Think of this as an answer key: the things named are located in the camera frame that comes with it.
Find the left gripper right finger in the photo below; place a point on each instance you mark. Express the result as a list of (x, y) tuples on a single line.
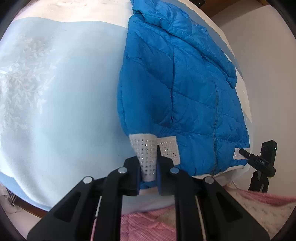
[(204, 210)]

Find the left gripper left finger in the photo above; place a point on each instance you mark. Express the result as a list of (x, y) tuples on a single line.
[(92, 209)]

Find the blue puffer jacket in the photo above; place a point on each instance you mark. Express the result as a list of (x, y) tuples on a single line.
[(176, 81)]

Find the blue and white bedsheet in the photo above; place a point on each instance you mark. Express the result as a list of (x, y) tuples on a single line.
[(60, 67)]

